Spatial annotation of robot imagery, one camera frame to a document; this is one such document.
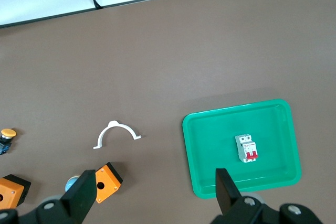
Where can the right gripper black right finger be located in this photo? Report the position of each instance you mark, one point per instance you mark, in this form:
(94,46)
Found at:
(227,195)

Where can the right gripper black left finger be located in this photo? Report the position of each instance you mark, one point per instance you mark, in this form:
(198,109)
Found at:
(78,195)

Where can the white red circuit breaker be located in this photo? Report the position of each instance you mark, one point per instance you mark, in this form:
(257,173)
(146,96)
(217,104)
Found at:
(246,148)

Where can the blue dome button cap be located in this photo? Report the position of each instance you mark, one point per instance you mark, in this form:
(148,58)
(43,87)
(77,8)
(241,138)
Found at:
(70,183)

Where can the orange one-hole button box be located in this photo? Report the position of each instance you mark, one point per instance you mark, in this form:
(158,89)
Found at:
(110,179)
(10,190)

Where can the green plastic tray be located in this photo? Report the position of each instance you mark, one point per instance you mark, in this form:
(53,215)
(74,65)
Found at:
(210,142)

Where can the small white pipe clamp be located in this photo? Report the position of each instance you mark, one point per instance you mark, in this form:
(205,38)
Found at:
(113,125)

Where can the yellow mushroom push button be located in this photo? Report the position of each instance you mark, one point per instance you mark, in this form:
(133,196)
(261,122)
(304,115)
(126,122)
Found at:
(8,132)

